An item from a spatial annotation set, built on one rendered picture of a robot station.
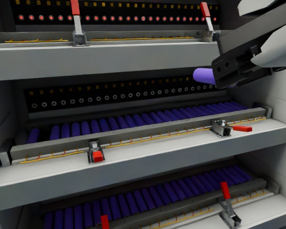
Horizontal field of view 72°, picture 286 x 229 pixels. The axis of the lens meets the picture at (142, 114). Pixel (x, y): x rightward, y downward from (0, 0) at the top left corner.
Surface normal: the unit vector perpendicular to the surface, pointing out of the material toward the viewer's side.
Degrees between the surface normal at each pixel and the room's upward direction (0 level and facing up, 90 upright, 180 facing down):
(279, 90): 90
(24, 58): 111
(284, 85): 90
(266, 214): 21
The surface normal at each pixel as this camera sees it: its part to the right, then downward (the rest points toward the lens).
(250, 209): -0.01, -0.92
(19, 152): 0.32, 0.36
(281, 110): -0.95, 0.13
